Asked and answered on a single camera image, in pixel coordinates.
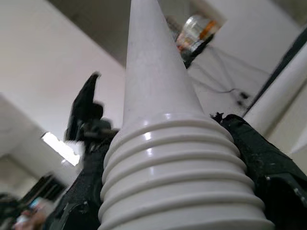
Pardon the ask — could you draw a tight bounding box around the bright fluorescent light fixture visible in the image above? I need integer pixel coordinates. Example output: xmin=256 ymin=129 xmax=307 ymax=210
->
xmin=40 ymin=131 xmax=80 ymax=166

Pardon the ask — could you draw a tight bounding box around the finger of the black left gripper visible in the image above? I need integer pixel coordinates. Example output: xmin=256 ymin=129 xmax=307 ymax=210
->
xmin=66 ymin=71 xmax=105 ymax=142

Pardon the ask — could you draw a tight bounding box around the clear storage box orange lid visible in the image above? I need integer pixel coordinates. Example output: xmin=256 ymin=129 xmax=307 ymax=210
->
xmin=177 ymin=14 xmax=223 ymax=52

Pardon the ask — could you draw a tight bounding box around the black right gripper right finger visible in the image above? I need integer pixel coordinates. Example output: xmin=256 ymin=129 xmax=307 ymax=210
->
xmin=210 ymin=111 xmax=307 ymax=230

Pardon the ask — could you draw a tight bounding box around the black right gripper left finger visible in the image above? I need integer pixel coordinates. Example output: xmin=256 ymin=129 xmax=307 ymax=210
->
xmin=45 ymin=129 xmax=120 ymax=230

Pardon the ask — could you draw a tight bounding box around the white plastic table leg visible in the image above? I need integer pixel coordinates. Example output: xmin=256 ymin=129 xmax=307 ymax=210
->
xmin=97 ymin=0 xmax=275 ymax=230

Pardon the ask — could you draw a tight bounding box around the black power cable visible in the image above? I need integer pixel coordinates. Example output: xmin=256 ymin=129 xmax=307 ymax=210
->
xmin=189 ymin=45 xmax=251 ymax=106

